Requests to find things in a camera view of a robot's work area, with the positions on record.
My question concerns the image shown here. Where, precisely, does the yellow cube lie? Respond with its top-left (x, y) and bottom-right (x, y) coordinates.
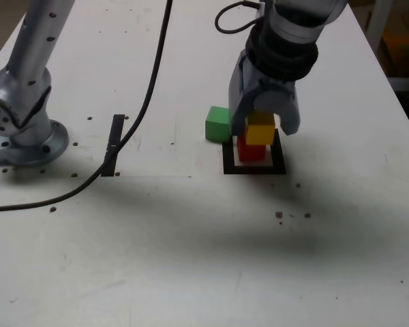
top-left (245, 110), bottom-right (277, 146)

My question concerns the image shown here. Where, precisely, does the black tape strip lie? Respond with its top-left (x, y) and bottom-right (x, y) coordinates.
top-left (100, 114), bottom-right (126, 178)

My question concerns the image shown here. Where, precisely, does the red cube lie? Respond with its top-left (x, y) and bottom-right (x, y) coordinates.
top-left (237, 135), bottom-right (267, 163)

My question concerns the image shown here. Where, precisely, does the black cable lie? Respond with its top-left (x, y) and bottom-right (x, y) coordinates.
top-left (0, 0), bottom-right (264, 213)

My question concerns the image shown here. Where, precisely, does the black tape square outline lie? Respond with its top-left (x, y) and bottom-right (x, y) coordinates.
top-left (222, 131), bottom-right (287, 175)

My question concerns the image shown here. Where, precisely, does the green cube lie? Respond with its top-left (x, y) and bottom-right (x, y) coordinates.
top-left (204, 106), bottom-right (232, 142)

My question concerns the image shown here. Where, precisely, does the yellow-brown cardboard box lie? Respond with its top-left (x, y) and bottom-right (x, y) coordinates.
top-left (381, 25), bottom-right (409, 78)

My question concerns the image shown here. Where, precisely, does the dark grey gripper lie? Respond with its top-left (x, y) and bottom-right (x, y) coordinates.
top-left (227, 50), bottom-right (302, 136)

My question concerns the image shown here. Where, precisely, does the white metal frame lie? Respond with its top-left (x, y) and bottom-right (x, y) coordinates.
top-left (365, 0), bottom-right (409, 92)

